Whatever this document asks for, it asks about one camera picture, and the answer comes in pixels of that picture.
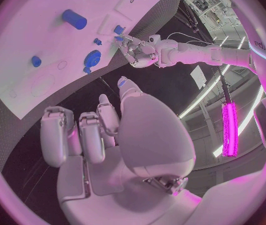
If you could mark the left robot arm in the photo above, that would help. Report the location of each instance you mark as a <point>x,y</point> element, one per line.
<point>193,54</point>

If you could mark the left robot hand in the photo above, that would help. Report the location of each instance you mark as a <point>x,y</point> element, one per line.
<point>139,53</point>

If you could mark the small blue peg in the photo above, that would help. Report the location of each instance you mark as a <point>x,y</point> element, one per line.
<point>87,70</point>
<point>97,41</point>

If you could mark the large blue cylinder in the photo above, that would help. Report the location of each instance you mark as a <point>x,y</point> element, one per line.
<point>74,19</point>

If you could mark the blue gear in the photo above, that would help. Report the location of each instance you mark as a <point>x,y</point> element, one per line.
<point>92,58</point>

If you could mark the black lamp pole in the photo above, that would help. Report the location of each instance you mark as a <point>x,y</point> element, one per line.
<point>225,86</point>

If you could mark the glowing light bar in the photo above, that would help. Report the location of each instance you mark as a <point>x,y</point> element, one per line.
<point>230,129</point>

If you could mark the blue block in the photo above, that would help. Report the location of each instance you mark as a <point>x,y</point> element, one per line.
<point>118,29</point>

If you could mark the small blue plug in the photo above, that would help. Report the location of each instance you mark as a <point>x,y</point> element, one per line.
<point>119,38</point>

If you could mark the white task board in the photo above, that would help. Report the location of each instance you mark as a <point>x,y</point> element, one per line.
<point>41,41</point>

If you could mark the workshop rack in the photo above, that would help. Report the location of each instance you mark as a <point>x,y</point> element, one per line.
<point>208,1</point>

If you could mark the short blue cylinder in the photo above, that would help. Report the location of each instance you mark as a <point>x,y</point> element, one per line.
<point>36,61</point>

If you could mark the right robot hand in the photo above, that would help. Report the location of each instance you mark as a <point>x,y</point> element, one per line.
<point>151,135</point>

